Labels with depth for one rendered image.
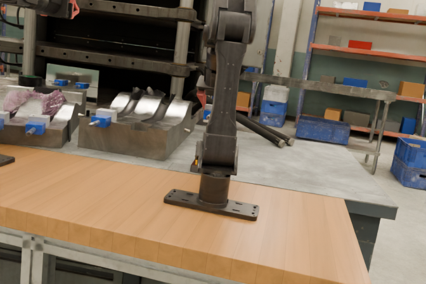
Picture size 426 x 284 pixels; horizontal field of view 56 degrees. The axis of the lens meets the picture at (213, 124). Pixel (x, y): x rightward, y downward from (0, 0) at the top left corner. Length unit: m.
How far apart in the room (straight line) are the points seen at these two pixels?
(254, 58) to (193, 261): 1.38
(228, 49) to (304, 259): 0.43
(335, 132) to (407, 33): 3.40
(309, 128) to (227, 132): 4.04
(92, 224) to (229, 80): 0.38
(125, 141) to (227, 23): 0.50
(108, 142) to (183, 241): 0.55
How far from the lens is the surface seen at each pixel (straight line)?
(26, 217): 0.82
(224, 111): 0.84
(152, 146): 1.16
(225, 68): 0.84
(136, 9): 2.01
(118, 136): 1.18
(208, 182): 0.84
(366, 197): 1.15
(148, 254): 0.73
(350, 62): 7.75
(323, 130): 4.86
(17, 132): 1.24
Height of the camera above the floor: 1.12
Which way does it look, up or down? 10 degrees down
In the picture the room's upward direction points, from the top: 7 degrees clockwise
